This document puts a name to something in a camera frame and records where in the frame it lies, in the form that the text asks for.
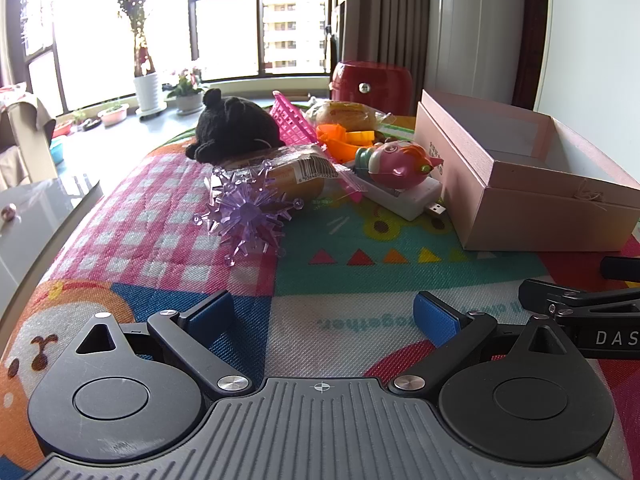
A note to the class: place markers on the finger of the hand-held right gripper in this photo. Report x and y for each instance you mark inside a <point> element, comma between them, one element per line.
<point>565,295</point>
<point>622,267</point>

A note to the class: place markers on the orange plastic toy cup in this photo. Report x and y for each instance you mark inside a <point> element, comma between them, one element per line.
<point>345,152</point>

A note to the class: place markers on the purple spiky crystal ball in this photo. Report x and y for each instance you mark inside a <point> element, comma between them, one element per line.
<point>245,215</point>

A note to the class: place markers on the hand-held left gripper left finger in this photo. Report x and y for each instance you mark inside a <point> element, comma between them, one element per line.
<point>212,312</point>

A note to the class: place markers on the long bread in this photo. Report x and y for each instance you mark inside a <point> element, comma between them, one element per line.
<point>295,180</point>

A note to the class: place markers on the pinkish cardboard box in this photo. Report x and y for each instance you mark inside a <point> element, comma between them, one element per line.
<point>540,210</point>

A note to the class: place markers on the glass table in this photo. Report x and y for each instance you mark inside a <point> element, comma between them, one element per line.
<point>35,240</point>

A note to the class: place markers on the black plush toy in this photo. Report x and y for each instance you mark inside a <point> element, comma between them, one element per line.
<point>235,125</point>

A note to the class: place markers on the yellow plastic toy piece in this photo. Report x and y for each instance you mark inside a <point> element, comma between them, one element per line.
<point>362,137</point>

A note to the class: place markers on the round bun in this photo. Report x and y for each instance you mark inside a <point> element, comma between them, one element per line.
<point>345,115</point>

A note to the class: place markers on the white standing air conditioner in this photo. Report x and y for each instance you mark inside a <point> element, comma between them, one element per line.
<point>490,30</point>

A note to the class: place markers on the pink orange fish toy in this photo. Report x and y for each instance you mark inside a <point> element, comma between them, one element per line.
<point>400,165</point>

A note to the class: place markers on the pink plastic basket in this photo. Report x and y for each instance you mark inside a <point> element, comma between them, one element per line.
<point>290,120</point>

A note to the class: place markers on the small round trinket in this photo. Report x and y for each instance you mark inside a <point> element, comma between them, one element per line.
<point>7,213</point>

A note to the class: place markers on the beige chair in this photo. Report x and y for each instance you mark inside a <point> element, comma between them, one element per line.
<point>22,140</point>

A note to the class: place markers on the flowering potted plant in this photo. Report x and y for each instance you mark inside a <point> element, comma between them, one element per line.
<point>187,95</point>

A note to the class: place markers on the white usb charger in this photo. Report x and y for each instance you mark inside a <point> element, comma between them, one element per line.
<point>405,205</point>

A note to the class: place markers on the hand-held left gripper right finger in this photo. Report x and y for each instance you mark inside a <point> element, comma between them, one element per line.
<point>435,317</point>

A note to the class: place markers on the large window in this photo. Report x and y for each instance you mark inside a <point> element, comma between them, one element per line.
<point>225,20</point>

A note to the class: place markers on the low pink planter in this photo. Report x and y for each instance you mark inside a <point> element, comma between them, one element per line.
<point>65,127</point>

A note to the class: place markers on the tall potted plant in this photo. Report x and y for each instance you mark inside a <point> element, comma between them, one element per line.
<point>147,87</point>

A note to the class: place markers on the yellow green packet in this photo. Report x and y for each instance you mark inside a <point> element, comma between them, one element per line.
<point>397,130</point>

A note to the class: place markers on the colourful play mat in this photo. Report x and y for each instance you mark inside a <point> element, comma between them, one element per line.
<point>150,240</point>

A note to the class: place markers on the grey curtain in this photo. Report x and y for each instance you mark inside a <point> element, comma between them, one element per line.
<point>395,15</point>

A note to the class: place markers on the small white planter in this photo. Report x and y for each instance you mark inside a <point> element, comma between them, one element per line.
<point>114,116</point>

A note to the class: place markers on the red stool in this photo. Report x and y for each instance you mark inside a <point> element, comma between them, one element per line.
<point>370,85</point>

